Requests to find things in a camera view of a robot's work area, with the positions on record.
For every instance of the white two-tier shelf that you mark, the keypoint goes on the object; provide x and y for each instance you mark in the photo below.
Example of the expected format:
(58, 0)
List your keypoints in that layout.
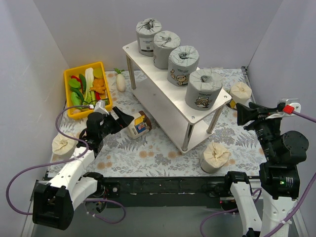
(185, 126)

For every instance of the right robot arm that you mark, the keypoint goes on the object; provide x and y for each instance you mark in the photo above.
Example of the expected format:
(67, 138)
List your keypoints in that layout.
(279, 178)

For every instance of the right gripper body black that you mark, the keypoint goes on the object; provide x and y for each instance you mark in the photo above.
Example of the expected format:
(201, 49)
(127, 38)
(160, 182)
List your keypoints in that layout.
(255, 121)

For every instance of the yellow green fruit toy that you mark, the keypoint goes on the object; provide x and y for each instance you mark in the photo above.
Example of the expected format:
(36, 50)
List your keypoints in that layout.
(98, 73)

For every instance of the grey roll with cartoon label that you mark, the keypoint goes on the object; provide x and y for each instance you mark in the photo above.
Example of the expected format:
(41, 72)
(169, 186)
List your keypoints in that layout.
(164, 43)

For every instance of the aluminium frame rail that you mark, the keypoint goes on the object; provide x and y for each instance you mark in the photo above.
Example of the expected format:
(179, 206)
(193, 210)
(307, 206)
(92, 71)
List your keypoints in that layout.
(231, 76)

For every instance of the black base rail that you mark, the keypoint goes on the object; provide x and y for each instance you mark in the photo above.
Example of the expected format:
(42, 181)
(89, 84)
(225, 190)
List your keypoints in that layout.
(167, 191)

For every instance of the red chili toy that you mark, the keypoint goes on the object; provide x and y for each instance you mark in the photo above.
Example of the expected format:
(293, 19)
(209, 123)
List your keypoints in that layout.
(74, 77)

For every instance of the white radish toy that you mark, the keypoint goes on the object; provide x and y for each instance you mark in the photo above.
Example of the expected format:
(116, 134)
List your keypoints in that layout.
(120, 80)

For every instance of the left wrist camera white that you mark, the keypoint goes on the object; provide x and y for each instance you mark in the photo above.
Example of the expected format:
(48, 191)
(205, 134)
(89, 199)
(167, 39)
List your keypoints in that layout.
(101, 107)

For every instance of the green leafy vegetable toy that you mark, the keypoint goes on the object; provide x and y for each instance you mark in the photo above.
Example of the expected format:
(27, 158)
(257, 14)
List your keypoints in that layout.
(76, 100)

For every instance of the grey roll with QR label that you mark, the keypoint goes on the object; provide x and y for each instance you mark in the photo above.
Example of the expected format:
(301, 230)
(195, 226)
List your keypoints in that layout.
(146, 31)

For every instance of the orange ginger toy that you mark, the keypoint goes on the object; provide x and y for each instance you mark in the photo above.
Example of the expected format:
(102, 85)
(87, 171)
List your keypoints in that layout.
(98, 85)

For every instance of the beige roll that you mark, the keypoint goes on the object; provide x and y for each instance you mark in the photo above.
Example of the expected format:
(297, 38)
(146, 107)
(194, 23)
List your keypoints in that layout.
(63, 146)
(214, 157)
(140, 125)
(240, 93)

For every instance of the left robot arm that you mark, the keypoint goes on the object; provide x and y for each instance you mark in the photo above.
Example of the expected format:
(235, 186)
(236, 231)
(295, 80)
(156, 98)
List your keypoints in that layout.
(56, 201)

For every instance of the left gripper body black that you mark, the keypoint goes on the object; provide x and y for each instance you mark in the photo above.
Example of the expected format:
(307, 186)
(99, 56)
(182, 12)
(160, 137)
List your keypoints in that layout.
(112, 122)

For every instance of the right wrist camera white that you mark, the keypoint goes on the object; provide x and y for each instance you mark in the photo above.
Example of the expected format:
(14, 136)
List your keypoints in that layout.
(286, 108)

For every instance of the green pepper toy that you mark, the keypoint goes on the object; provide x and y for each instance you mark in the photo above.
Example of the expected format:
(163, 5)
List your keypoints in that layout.
(83, 82)

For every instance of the floral table mat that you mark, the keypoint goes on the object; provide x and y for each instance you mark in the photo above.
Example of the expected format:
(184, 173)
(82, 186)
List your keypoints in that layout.
(154, 154)

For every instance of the yellow plastic bin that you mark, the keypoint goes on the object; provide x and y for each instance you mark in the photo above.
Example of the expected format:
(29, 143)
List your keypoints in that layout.
(72, 85)

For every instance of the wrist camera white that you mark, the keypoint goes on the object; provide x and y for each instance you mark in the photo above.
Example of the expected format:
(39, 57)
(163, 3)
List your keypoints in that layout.
(286, 108)
(101, 107)

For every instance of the white bok choy toy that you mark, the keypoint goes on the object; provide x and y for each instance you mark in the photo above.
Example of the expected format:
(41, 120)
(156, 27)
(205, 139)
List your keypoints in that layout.
(89, 77)

